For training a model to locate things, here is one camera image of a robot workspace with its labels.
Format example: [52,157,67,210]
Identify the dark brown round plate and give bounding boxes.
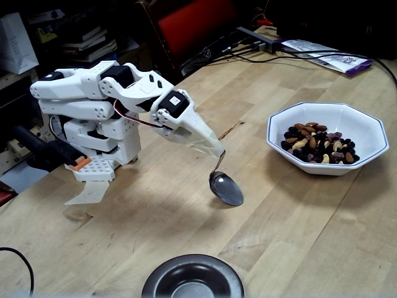
[141,253,245,298]

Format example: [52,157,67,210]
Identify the mixed nuts and raisins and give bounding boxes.
[280,122,360,165]

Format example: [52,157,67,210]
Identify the red alligator clip wires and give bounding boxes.
[251,0,275,27]

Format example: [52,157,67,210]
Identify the dark printed box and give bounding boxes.
[27,7,106,25]

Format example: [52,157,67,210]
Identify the grey usb hub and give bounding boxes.
[236,26,282,54]

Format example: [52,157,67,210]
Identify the beige masking tape piece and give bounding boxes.
[64,179,110,206]

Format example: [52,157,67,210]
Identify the thin black cable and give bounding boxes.
[229,51,373,65]
[0,246,35,296]

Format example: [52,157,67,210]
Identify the black usb cable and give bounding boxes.
[181,36,254,69]
[213,42,264,63]

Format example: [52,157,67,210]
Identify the purple white paper packet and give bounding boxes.
[280,38,373,78]

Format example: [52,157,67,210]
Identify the bent metal spoon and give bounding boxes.
[208,150,245,207]

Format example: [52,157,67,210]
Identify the white paper bag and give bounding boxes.
[0,12,40,76]

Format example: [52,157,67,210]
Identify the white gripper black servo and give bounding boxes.
[149,88,225,159]

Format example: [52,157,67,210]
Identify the pale paperback book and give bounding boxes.
[61,38,118,63]

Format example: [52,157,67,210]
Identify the dark hardcover book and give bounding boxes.
[60,26,108,50]

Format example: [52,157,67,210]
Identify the white octagonal bowl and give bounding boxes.
[266,101,390,176]

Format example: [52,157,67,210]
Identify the black clamp orange pad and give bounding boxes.
[12,124,93,172]

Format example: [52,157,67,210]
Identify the yellow black small box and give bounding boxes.
[36,26,59,44]

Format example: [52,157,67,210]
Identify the red padded seat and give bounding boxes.
[0,189,17,208]

